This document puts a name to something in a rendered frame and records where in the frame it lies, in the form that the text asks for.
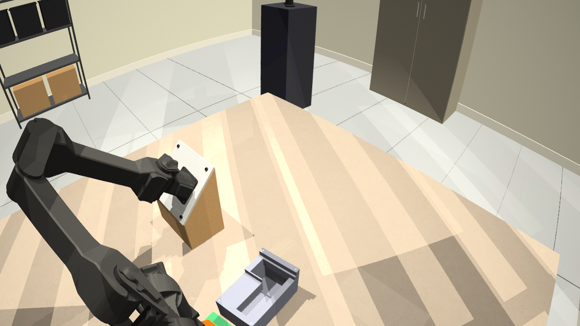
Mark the orange l-shaped part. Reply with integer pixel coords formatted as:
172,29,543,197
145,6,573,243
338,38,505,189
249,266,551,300
201,319,216,326

